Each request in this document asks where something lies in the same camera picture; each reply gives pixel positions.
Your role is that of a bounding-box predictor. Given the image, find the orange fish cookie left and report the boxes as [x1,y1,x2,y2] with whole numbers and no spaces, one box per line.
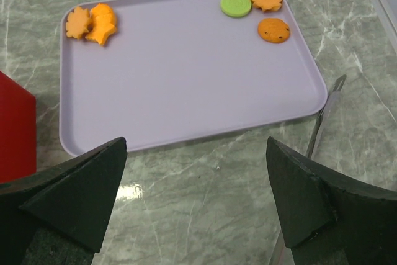
[85,3,117,46]

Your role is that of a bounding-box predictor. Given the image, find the red cookie tin box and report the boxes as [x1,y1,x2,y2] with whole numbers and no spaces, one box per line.
[1,73,37,183]

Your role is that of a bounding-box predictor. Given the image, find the orange round cookie right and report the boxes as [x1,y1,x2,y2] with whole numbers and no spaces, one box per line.
[257,18,291,43]

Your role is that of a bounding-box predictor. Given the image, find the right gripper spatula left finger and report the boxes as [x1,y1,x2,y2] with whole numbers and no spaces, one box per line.
[1,137,127,264]

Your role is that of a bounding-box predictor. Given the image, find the metal tongs on table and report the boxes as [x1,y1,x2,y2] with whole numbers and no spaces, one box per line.
[269,74,347,265]

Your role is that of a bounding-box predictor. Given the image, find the orange flower cookie left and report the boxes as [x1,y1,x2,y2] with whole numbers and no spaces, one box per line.
[65,6,92,40]

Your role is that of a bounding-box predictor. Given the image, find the lavender plastic tray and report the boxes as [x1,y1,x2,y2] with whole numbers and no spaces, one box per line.
[59,0,328,156]

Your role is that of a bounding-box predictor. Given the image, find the green round cookie far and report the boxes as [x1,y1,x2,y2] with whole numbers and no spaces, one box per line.
[220,0,252,18]

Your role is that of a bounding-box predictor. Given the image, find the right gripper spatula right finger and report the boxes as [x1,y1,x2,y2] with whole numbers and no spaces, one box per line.
[266,137,396,264]

